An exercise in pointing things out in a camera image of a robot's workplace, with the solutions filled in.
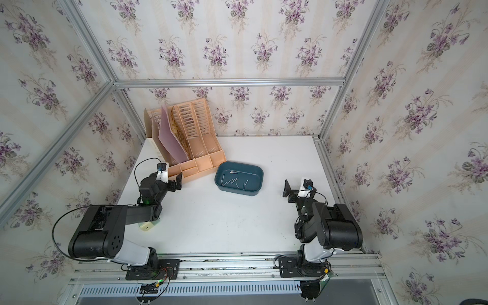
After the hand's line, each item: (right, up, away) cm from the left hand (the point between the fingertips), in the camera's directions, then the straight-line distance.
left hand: (173, 172), depth 91 cm
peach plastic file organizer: (+5, +26, +22) cm, 34 cm away
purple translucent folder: (-1, +16, -3) cm, 17 cm away
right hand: (+61, -4, -4) cm, 61 cm away
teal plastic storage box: (+32, -4, +9) cm, 34 cm away
